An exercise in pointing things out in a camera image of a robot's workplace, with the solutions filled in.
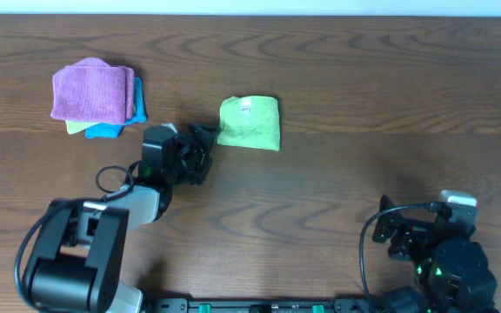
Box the folded blue cloth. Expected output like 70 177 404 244
84 77 147 139

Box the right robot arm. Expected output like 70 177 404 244
371 190 498 312

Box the folded purple cloth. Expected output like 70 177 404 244
50 57 135 125

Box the folded pale green cloth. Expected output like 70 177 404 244
65 120 97 135

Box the right black cable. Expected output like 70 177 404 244
358 202 454 313

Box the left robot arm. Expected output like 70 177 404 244
14 123 221 312

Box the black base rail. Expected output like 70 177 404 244
145 296 481 313

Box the light green cloth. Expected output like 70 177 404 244
217 96 281 151

